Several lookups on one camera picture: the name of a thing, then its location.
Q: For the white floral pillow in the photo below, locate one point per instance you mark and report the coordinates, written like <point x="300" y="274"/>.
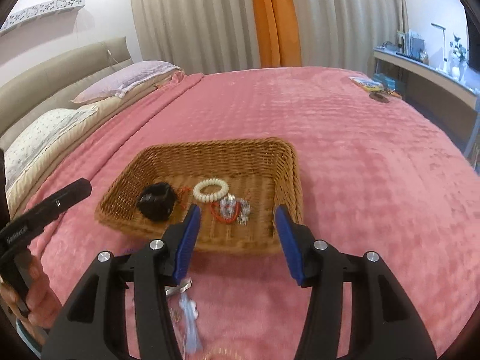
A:
<point x="41" y="133"/>

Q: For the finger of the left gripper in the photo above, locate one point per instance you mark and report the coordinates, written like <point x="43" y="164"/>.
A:
<point x="51" y="208"/>

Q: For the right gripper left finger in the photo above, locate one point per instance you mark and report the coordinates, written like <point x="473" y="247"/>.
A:
<point x="92" y="323"/>

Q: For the books on desk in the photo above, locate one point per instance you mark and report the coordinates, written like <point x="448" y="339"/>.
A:
<point x="412" y="46"/>

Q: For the left hand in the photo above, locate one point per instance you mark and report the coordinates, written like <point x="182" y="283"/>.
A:
<point x="41" y="300"/>

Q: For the small items on bed edge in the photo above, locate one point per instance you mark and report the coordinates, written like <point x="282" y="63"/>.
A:
<point x="376" y="90"/>

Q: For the light blue hair clip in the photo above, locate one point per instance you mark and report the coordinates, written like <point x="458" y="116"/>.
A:
<point x="192" y="343"/>

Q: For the beige curtain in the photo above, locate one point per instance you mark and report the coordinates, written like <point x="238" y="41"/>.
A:
<point x="220" y="35"/>

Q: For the beige padded headboard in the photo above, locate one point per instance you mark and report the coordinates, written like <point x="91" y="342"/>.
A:
<point x="56" y="82"/>

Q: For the orange curtain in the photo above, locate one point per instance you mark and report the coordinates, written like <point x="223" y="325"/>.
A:
<point x="277" y="33"/>

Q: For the beige folded quilt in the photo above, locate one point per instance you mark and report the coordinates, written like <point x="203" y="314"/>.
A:
<point x="45" y="163"/>

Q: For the vase with flowers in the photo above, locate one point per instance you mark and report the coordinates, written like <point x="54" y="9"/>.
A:
<point x="457" y="59"/>

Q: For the grey long desk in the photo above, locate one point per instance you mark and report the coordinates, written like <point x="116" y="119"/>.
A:
<point x="466" y="94"/>

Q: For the silver metal hair clip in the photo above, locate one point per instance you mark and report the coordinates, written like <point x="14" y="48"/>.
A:
<point x="182" y="287"/>

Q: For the lilac pillow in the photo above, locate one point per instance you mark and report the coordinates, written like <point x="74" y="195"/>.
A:
<point x="120" y="83"/>

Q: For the white wall shelf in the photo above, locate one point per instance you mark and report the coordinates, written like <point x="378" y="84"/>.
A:
<point x="39" y="11"/>

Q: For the white desk lamp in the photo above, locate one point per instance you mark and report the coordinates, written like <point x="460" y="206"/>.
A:
<point x="440" y="54"/>

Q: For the pink plush blanket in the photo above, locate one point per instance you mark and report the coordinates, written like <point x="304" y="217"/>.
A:
<point x="375" y="176"/>

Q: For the red cord charm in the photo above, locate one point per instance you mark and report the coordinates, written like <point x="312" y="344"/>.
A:
<point x="183" y="196"/>

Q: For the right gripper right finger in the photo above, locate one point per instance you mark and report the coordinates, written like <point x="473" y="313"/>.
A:
<point x="385" y="323"/>

